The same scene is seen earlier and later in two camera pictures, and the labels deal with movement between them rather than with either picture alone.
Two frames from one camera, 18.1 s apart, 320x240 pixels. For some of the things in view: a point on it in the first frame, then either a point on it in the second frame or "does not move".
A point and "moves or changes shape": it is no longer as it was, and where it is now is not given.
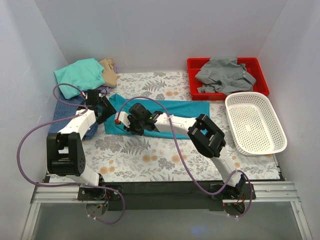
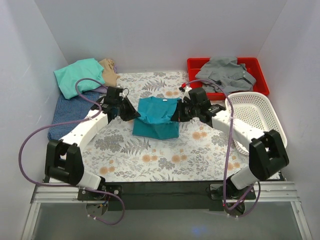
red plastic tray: x=195 y=65 does not move
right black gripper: x=131 y=125 to x=183 y=111
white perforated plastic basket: x=254 y=126 does not move
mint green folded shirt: x=85 y=74 does not move
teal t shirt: x=192 y=109 moves or changes shape
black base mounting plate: x=133 y=196 does not move
